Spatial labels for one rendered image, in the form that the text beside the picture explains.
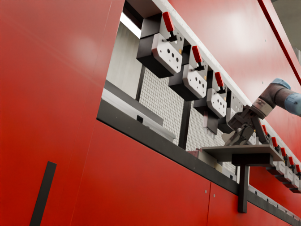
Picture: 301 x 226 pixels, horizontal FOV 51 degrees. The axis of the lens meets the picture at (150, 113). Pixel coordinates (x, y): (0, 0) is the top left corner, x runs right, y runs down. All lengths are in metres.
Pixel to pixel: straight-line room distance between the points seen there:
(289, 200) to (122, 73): 4.43
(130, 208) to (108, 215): 0.07
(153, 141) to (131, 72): 6.17
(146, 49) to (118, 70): 5.62
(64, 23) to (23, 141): 0.18
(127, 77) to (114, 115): 6.16
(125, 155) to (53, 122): 0.28
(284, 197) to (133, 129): 2.86
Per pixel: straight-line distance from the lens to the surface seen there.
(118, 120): 0.67
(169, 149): 0.82
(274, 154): 1.24
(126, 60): 6.92
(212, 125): 1.39
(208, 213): 1.02
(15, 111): 0.40
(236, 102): 1.59
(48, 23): 0.46
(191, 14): 1.31
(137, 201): 0.72
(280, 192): 3.47
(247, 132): 1.31
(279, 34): 2.56
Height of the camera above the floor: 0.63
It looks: 22 degrees up
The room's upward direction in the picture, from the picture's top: 10 degrees clockwise
